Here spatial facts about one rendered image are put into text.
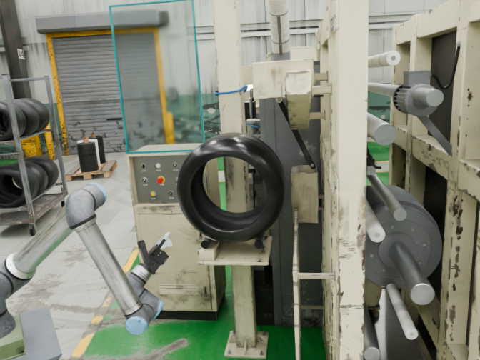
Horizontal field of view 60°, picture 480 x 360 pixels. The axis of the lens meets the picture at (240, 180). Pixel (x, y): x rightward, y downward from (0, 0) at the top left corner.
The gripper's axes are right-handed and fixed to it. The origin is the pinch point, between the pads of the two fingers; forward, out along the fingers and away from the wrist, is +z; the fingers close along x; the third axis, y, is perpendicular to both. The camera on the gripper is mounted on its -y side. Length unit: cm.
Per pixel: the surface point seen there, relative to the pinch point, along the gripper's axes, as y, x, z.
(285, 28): -21, 3, 147
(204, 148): -15.1, 18.8, 39.6
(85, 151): -92, -613, 161
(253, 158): 4, 32, 47
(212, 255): 25.9, 1.0, 6.3
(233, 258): 36.2, 2.4, 12.2
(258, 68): -26, 68, 58
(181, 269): 43, -87, 7
